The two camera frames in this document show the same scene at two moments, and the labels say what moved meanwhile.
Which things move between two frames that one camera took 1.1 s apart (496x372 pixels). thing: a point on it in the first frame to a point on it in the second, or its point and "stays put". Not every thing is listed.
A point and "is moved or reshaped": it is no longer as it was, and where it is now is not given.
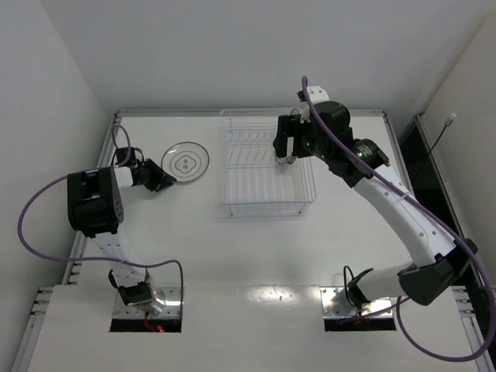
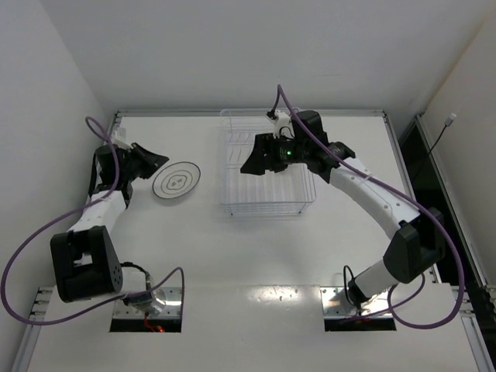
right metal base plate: [335, 305] stays put
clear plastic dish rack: [253, 180] stays put
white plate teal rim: [186, 161] is moved or reshaped
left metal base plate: [172, 301] stays put
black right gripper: [284, 134] to [266, 151]
